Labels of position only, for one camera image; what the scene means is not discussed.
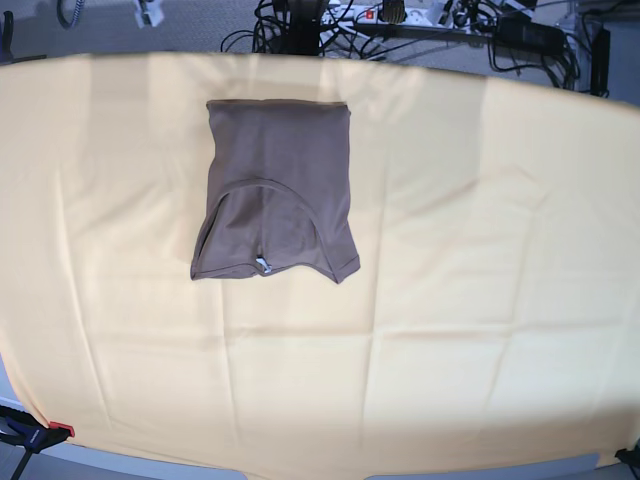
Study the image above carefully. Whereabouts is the brown T-shirt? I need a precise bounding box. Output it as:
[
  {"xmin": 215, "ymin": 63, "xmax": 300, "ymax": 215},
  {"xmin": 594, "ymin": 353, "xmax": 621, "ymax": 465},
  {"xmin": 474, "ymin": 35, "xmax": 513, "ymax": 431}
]
[{"xmin": 190, "ymin": 99, "xmax": 360, "ymax": 284}]

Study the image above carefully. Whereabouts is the yellow table cloth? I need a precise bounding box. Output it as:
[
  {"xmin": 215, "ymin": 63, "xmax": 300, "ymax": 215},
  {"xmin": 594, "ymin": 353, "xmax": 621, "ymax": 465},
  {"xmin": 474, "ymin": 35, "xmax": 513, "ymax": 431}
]
[{"xmin": 1, "ymin": 53, "xmax": 639, "ymax": 479}]

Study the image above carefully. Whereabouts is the white power strip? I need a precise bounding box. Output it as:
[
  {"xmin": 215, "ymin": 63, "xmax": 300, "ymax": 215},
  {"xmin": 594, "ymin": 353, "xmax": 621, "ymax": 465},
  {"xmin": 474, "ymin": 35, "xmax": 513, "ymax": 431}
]
[{"xmin": 321, "ymin": 1, "xmax": 470, "ymax": 32}]

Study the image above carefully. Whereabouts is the black power adapter box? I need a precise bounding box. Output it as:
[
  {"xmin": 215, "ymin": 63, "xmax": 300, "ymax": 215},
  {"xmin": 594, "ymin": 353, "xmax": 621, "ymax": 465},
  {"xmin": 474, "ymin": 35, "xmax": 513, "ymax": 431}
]
[{"xmin": 493, "ymin": 17, "xmax": 565, "ymax": 56}]

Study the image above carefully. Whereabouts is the black box right edge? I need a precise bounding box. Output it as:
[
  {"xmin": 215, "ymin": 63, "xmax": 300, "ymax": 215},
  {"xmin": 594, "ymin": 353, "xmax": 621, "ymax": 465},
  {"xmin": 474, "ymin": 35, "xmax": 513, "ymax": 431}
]
[{"xmin": 590, "ymin": 28, "xmax": 611, "ymax": 98}]

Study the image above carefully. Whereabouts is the black clamp with orange tip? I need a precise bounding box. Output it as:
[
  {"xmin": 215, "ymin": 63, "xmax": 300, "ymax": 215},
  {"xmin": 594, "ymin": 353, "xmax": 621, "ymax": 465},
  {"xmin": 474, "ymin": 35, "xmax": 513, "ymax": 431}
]
[{"xmin": 1, "ymin": 406, "xmax": 75, "ymax": 480}]

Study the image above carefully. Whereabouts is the black clamp right corner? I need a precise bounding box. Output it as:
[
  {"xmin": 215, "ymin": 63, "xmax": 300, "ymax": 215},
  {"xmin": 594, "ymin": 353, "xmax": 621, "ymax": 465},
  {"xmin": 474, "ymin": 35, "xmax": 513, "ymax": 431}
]
[{"xmin": 615, "ymin": 445, "xmax": 640, "ymax": 480}]

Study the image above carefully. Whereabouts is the black stand post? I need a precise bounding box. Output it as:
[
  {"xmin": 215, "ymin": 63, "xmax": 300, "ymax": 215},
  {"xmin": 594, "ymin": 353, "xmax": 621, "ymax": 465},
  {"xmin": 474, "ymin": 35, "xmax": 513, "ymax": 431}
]
[{"xmin": 287, "ymin": 0, "xmax": 323, "ymax": 56}]

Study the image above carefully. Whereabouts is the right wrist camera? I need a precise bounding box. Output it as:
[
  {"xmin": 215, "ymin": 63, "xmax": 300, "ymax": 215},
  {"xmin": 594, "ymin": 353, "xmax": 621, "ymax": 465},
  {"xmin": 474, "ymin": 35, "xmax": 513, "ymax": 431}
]
[{"xmin": 133, "ymin": 0, "xmax": 164, "ymax": 28}]

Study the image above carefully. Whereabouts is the black white braided cable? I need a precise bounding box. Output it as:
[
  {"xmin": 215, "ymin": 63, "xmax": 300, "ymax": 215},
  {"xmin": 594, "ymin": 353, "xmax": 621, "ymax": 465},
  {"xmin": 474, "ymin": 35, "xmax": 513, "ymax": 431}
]
[{"xmin": 55, "ymin": 0, "xmax": 86, "ymax": 27}]

